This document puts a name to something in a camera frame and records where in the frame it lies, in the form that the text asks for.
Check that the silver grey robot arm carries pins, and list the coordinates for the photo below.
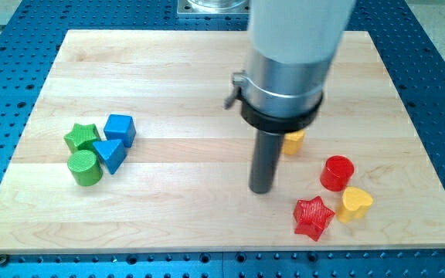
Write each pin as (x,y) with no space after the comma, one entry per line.
(292,44)

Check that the red star block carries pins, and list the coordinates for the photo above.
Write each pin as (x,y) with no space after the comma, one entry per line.
(312,217)

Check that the green star block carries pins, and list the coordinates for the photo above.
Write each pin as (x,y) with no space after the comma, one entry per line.
(82,137)

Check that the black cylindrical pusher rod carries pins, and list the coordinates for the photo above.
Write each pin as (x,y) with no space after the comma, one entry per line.
(266,155)

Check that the yellow block behind rod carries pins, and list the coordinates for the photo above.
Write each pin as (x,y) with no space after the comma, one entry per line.
(293,142)

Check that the light wooden board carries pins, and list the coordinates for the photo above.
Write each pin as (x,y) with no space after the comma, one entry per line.
(184,183)

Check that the blue cube block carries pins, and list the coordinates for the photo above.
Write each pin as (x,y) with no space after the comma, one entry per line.
(120,127)

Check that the blue triangle block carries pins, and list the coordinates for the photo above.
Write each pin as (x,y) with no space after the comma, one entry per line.
(112,153)

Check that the red cylinder block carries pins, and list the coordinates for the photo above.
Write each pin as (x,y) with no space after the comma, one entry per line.
(336,173)

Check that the green cylinder block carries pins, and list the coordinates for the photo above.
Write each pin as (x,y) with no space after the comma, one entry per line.
(85,167)

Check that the yellow heart block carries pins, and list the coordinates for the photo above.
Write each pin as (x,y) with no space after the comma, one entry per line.
(354,204)

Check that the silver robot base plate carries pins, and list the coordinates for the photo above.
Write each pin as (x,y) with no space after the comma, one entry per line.
(212,7)

